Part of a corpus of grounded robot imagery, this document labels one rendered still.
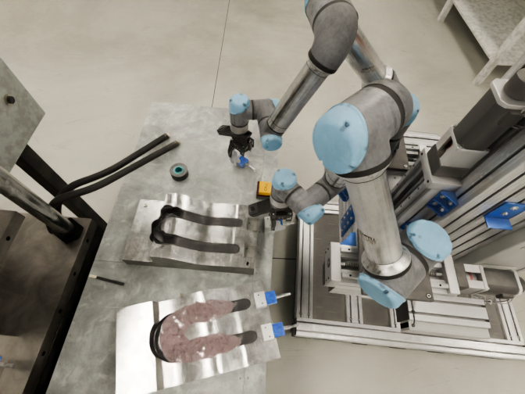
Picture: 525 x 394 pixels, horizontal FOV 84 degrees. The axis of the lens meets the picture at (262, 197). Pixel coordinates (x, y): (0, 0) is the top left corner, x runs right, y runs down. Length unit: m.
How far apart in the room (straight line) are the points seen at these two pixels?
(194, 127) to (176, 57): 1.91
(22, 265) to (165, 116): 0.90
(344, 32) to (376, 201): 0.45
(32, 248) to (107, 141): 1.47
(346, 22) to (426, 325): 0.94
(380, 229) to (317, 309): 1.18
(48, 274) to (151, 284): 0.40
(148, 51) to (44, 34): 1.13
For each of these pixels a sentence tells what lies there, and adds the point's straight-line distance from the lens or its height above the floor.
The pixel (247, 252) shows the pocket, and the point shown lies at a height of 0.86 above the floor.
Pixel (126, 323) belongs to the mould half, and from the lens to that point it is 1.12.
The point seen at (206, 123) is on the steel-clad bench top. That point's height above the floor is 0.80.
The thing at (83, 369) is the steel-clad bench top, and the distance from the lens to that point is 1.27.
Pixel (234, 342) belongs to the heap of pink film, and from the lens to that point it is 1.08.
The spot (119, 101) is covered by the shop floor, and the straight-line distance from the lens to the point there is 3.09.
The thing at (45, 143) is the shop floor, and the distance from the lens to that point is 3.01.
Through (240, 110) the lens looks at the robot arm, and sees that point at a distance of 1.11.
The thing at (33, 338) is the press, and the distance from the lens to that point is 1.39.
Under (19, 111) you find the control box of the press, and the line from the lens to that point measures 1.37.
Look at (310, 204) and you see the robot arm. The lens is 0.90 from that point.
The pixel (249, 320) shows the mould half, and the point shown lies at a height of 0.86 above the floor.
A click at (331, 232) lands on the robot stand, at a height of 0.21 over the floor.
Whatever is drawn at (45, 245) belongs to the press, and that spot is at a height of 0.78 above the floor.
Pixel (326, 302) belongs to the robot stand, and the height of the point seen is 0.21.
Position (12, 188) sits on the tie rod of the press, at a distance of 1.15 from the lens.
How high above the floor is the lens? 1.96
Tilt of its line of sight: 61 degrees down
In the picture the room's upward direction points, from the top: 6 degrees clockwise
